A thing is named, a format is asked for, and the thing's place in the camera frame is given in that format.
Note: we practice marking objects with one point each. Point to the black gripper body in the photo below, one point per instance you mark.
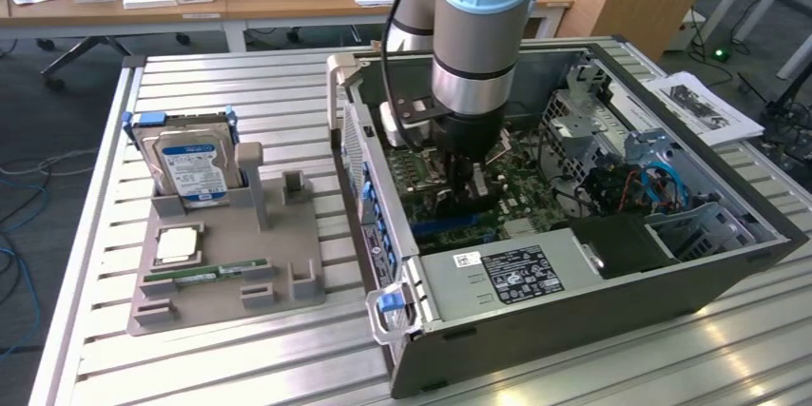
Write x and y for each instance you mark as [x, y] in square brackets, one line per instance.
[473, 135]

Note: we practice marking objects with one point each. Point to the graphics card with metal bracket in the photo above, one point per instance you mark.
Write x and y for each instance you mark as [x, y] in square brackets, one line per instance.
[470, 211]

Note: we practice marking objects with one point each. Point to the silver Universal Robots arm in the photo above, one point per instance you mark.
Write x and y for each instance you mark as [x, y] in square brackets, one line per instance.
[477, 44]

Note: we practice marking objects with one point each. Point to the CPU socket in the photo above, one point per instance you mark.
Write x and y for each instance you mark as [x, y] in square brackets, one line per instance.
[438, 168]

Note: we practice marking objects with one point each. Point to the metal socket cover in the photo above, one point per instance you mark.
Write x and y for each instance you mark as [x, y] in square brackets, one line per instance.
[503, 147]

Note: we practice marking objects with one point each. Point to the green motherboard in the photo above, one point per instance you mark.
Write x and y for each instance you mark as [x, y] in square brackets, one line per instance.
[527, 201]

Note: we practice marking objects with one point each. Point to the blue expansion slot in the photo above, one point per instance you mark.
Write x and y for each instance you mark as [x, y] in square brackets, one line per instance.
[445, 226]

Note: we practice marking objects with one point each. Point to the silver chipset heatsink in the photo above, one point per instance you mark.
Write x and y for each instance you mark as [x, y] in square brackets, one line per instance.
[523, 228]

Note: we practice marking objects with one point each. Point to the metal disk bay cage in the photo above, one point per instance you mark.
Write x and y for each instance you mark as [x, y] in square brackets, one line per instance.
[571, 140]

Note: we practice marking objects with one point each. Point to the black power connector cluster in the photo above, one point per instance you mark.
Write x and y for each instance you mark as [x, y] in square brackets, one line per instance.
[603, 187]

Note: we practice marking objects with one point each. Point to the grey power supply unit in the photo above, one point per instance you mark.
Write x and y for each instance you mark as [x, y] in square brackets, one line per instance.
[457, 292]

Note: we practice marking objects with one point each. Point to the black fan shroud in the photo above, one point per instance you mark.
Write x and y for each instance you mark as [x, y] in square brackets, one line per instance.
[625, 246]

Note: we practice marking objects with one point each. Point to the grey parts rack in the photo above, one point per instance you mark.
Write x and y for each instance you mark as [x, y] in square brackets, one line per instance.
[267, 244]

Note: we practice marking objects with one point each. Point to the open grey PC case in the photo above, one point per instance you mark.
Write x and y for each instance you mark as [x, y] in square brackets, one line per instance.
[571, 330]

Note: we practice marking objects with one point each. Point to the perforated metal disk bay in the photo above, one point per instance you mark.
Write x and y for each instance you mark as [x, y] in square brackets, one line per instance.
[705, 235]

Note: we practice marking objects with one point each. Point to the printed paper stack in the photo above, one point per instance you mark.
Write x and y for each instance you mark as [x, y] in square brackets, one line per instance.
[705, 111]

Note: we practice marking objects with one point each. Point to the wooden desk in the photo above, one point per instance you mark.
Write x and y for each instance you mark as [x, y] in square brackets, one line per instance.
[305, 2]
[83, 16]

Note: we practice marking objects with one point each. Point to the black device with green light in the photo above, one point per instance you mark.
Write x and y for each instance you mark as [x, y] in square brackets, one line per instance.
[721, 54]

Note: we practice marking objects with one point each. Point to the hard disk with blue label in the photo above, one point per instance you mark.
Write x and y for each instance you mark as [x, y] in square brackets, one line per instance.
[191, 168]

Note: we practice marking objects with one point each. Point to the green RAM stick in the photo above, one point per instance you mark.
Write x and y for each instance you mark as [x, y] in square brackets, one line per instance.
[203, 272]

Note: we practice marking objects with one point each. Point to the hard disk in blue carrier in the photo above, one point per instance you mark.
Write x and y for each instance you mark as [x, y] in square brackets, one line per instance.
[185, 121]

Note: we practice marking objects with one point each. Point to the silver CPU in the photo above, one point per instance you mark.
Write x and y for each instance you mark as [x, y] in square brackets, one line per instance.
[178, 246]

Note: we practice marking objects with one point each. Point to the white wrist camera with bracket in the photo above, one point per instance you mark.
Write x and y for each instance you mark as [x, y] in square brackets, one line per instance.
[397, 130]

